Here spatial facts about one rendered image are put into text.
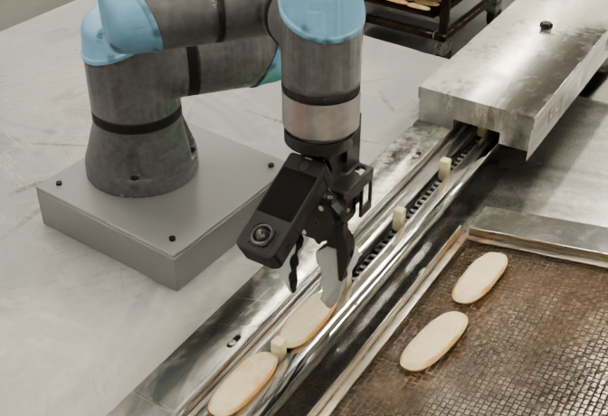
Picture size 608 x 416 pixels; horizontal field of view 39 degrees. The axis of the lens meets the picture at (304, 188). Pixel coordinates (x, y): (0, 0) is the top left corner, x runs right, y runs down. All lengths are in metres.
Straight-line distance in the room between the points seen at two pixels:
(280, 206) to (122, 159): 0.34
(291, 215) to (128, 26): 0.23
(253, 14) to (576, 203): 0.60
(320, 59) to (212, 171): 0.44
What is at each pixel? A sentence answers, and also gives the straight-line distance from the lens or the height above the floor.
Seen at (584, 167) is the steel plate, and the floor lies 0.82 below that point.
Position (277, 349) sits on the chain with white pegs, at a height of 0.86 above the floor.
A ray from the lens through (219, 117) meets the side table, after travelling 1.41.
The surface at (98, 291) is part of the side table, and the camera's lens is 1.08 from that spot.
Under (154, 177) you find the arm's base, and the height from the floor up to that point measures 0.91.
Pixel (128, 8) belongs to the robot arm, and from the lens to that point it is 0.81.
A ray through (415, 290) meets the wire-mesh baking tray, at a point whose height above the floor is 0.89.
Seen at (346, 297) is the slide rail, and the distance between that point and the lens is 1.00.
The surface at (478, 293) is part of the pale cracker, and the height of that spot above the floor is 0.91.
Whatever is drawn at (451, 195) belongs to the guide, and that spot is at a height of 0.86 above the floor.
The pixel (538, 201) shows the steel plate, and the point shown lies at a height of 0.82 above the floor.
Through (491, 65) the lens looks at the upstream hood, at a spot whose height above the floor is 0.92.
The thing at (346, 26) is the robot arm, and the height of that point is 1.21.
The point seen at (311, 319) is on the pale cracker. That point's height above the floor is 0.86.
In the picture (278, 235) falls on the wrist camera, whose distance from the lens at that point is 0.80.
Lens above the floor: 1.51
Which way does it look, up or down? 34 degrees down
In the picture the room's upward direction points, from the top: straight up
